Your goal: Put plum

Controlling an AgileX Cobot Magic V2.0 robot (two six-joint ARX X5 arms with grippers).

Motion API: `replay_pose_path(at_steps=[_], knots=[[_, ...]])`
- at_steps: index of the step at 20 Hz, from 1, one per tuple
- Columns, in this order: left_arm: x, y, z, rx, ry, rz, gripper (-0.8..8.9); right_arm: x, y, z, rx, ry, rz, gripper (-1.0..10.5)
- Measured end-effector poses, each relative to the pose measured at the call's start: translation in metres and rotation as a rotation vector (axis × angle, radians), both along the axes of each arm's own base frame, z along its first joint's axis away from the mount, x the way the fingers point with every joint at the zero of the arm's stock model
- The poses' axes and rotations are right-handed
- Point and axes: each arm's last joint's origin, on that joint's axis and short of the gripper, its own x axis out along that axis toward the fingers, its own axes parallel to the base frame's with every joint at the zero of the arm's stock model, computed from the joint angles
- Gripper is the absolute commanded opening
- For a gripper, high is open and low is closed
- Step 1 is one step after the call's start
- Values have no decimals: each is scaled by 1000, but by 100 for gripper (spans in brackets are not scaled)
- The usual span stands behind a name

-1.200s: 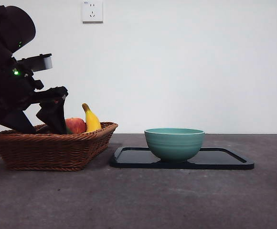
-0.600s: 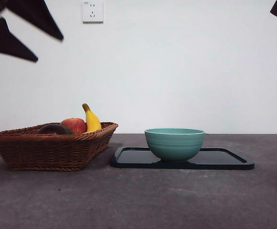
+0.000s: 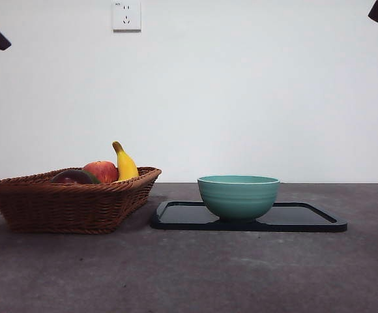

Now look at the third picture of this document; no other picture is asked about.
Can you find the red apple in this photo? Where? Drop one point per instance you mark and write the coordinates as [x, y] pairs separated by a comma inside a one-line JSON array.
[[102, 169]]

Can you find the black rectangular tray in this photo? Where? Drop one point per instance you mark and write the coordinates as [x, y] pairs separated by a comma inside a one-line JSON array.
[[182, 218]]

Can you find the green fruit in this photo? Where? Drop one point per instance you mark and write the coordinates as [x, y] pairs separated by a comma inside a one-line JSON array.
[[95, 179]]

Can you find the dark purple plum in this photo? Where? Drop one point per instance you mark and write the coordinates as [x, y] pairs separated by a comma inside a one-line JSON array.
[[70, 177]]

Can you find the yellow banana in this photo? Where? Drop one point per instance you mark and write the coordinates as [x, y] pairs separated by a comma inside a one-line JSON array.
[[126, 164]]

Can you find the brown wicker basket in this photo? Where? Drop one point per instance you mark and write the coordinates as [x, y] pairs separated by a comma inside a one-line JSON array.
[[62, 208]]

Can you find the teal ribbed bowl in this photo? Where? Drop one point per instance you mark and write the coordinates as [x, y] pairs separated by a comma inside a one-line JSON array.
[[238, 202]]

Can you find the white wall socket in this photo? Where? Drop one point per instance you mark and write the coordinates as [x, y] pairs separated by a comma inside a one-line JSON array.
[[126, 16]]

